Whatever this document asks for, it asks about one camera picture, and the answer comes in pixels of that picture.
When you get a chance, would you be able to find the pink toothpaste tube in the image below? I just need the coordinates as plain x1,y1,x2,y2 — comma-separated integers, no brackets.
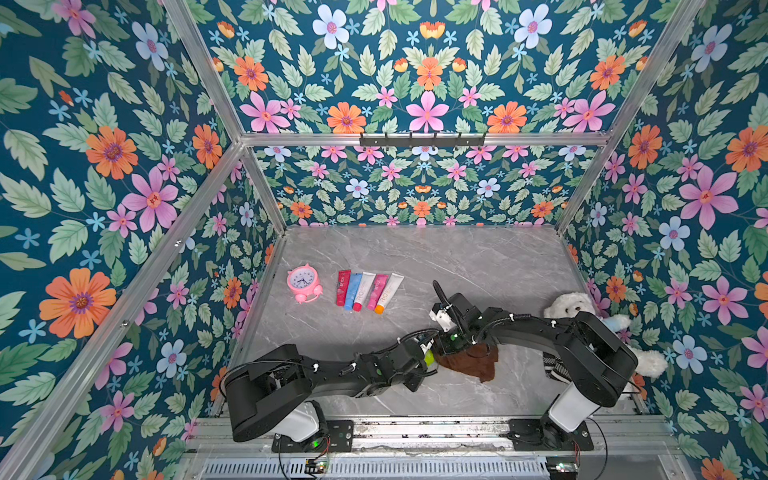
367,274,389,311

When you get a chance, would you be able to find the white toothpaste tube orange cap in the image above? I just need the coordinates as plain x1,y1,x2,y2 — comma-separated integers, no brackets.
374,273,404,315

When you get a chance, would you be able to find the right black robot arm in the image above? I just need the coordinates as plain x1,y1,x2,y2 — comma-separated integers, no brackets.
429,293,638,451

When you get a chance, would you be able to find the white toothpaste tube red cap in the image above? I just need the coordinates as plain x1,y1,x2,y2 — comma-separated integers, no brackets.
353,272,376,312

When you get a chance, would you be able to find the magenta toothpaste tube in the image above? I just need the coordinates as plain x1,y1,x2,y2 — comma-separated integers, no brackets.
336,270,351,307

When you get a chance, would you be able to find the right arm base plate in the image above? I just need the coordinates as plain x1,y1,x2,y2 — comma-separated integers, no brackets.
506,417,594,451

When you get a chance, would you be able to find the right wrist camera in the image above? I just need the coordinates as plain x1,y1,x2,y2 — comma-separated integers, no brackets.
429,303,458,332

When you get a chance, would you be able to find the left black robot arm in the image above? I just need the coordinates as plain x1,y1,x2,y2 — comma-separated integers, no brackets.
219,338,436,442

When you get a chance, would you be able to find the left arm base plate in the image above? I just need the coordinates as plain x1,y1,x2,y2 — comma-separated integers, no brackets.
271,420,355,454

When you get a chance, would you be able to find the pink alarm clock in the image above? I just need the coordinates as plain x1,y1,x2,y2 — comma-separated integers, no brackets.
286,264,324,304

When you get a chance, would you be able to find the green toothpaste tube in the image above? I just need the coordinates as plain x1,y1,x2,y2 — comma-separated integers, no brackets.
424,350,435,368

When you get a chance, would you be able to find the brown cloth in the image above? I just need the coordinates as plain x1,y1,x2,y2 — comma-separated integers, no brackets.
435,344,499,383

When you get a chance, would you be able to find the blue toothpaste tube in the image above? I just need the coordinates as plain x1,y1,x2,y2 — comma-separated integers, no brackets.
344,273,362,311

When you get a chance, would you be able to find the metal hook rail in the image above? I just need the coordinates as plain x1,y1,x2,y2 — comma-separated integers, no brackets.
358,133,486,149

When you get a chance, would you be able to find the white teddy bear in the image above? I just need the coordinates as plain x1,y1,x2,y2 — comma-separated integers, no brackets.
544,292,668,379

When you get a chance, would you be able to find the striped black white cloth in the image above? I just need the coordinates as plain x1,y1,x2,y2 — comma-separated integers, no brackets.
542,353,571,384

